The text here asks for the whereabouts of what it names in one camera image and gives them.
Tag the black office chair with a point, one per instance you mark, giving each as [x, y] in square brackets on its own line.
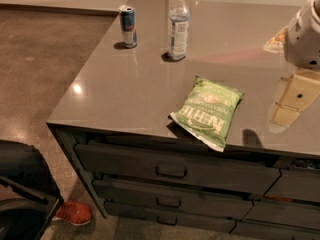
[25, 213]

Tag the clear plastic water bottle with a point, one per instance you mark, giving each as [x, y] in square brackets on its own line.
[178, 25]

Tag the green jalapeno chip bag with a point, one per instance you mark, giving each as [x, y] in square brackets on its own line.
[208, 111]

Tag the grey drawer cabinet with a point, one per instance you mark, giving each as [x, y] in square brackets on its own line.
[181, 182]

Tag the blue silver energy drink can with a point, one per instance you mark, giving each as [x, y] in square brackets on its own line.
[128, 25]

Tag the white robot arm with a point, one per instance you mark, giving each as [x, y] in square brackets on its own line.
[302, 38]

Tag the red sneaker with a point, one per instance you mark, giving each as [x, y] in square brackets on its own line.
[75, 213]

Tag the black trouser leg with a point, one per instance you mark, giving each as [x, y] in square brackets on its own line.
[25, 165]

